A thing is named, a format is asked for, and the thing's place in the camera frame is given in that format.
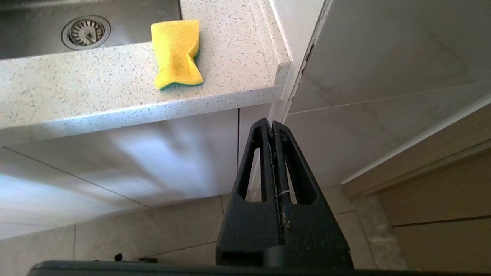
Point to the white cabinet door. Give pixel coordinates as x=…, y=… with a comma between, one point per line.
x=115, y=165

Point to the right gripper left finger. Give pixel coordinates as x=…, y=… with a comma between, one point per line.
x=249, y=230

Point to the yellow green sponge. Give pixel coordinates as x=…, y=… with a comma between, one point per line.
x=176, y=53

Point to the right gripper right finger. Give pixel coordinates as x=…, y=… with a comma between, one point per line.
x=314, y=234

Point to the round metal drain strainer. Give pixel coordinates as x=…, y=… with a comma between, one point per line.
x=86, y=32

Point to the stainless steel sink basin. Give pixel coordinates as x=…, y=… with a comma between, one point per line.
x=30, y=34

